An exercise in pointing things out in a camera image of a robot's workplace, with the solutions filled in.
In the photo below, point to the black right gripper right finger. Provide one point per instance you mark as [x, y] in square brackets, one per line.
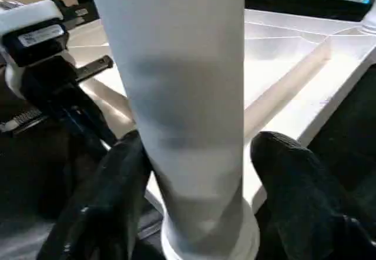
[305, 195]

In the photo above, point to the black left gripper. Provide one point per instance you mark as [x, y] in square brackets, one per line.
[53, 77]

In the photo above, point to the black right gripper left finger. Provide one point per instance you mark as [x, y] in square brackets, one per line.
[100, 207]

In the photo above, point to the white plastic table top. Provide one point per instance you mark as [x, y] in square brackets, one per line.
[294, 66]

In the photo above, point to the black mat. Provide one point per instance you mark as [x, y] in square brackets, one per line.
[35, 177]

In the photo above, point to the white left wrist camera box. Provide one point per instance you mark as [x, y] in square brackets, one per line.
[29, 30]

